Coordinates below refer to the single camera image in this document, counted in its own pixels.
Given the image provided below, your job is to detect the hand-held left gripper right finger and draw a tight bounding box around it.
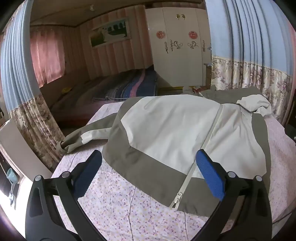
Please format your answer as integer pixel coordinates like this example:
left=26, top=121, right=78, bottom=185
left=195, top=149, right=273, bottom=241

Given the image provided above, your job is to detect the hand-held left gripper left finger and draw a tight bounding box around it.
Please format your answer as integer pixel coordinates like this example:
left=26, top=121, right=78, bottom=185
left=25, top=149, right=107, bottom=241

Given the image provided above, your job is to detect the grey and white jacket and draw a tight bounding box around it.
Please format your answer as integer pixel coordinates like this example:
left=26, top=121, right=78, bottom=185
left=60, top=87, right=273, bottom=218

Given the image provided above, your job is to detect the pink floral tablecloth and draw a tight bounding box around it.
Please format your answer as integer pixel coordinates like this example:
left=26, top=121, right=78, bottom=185
left=50, top=102, right=296, bottom=241

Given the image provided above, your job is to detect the bed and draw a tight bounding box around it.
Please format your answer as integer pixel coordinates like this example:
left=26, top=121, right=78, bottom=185
left=42, top=65, right=162, bottom=126

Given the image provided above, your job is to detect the teal cup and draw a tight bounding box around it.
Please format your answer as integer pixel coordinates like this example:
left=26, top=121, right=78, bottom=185
left=6, top=168, right=18, bottom=183

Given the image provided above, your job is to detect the white cabinet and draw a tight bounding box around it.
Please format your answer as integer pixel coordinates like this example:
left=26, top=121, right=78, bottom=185
left=0, top=118, right=53, bottom=186

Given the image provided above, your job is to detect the striped blanket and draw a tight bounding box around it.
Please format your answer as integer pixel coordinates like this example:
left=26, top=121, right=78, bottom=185
left=92, top=66, right=160, bottom=102

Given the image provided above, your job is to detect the white wardrobe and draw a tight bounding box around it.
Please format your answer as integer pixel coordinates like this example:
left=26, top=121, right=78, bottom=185
left=145, top=6, right=212, bottom=87

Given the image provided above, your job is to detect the pink window curtain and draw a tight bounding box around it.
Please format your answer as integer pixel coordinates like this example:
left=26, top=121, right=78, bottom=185
left=30, top=27, right=66, bottom=88

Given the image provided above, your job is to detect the blue floral curtain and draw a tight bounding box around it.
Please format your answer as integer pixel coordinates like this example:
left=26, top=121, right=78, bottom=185
left=205, top=0, right=296, bottom=123
left=0, top=0, right=66, bottom=169

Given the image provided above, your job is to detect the wooden post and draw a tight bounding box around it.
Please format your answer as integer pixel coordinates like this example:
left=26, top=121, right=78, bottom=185
left=205, top=64, right=212, bottom=87

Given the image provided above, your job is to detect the framed wall picture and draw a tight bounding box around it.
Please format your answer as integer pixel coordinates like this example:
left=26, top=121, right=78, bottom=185
left=89, top=17, right=131, bottom=49

